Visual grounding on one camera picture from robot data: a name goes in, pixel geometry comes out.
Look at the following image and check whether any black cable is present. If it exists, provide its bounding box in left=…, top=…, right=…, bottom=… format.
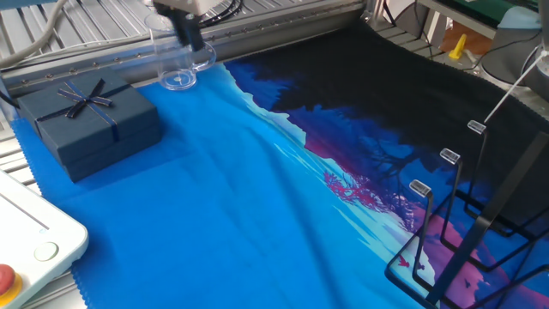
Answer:
left=199, top=0, right=244, bottom=29
left=0, top=89, right=21, bottom=111

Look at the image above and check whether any white cable tie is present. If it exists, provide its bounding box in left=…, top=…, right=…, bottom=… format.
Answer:
left=484, top=50, right=548, bottom=124

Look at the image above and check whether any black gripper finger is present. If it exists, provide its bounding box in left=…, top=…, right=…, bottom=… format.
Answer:
left=154, top=3, right=186, bottom=46
left=182, top=11, right=206, bottom=52

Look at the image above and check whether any dark blue ribboned gift box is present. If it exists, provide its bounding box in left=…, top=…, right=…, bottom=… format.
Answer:
left=16, top=70, right=163, bottom=184

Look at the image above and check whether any black metal cup rack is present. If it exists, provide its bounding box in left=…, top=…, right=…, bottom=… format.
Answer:
left=384, top=119, right=549, bottom=309

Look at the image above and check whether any blue landscape printed cloth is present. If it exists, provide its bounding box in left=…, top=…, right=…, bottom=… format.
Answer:
left=10, top=21, right=549, bottom=309

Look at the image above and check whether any white teach pendant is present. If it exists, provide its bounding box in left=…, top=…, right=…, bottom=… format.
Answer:
left=0, top=169, right=90, bottom=309

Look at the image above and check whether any thick grey cable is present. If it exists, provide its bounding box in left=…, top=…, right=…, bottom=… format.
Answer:
left=0, top=0, right=69, bottom=70

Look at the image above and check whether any yellow plastic cone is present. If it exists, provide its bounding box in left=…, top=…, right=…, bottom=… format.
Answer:
left=448, top=33, right=468, bottom=61

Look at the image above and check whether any clear glass cup with handle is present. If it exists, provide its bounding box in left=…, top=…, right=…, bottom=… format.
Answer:
left=144, top=12, right=218, bottom=92

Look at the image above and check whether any grey black Schunk gripper body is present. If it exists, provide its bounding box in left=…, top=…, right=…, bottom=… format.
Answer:
left=153, top=0, right=222, bottom=17

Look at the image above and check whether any beige frame post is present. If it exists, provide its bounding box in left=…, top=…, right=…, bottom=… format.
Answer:
left=422, top=10, right=448, bottom=44

